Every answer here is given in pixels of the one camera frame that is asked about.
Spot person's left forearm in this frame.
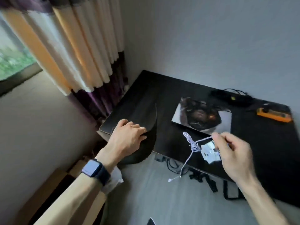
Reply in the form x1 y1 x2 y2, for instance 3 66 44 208
33 165 118 225

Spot person's right hand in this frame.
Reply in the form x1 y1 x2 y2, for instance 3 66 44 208
212 132 255 184

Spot person's left hand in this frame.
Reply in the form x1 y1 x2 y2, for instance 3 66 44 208
101 119 148 165

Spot person's right forearm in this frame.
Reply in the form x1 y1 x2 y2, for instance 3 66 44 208
236 177 291 225

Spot dark blue smartwatch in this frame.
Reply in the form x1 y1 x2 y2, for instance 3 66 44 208
81 159 111 186

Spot orange utility tool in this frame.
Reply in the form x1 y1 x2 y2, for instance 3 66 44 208
256 107 293 123

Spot black device with cable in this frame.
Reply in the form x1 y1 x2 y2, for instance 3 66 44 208
210 88 254 107

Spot cream and purple curtain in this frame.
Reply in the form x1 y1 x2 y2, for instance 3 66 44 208
0 0 129 123

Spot black cables under table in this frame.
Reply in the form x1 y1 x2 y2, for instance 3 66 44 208
155 156 245 201

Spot black flexible sheet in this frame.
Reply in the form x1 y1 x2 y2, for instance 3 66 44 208
117 103 158 165

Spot window with dark frame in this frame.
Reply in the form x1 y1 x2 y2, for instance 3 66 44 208
0 11 43 97

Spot printed photo sheet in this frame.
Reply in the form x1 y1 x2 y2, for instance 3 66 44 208
172 97 232 135

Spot brown cardboard box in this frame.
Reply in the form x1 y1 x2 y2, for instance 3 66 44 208
14 159 107 225

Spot white charging cable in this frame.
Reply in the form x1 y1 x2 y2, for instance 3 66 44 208
168 132 220 183

